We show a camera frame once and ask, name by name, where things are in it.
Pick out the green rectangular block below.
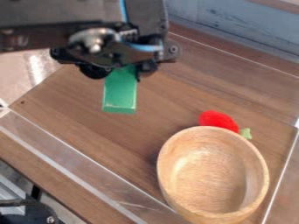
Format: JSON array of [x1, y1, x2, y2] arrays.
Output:
[[102, 65, 138, 114]]

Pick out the brown wooden bowl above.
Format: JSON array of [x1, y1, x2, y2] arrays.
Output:
[[157, 126, 270, 224]]

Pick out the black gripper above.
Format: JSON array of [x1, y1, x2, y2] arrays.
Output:
[[51, 28, 182, 80]]

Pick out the red plush strawberry toy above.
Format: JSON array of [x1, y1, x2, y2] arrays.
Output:
[[199, 110, 253, 140]]

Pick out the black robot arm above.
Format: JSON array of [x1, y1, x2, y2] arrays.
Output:
[[0, 0, 181, 80]]

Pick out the clear acrylic front barrier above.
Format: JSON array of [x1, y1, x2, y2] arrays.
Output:
[[0, 108, 190, 224]]

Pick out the black clamp with cable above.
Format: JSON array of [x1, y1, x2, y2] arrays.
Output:
[[0, 199, 66, 224]]

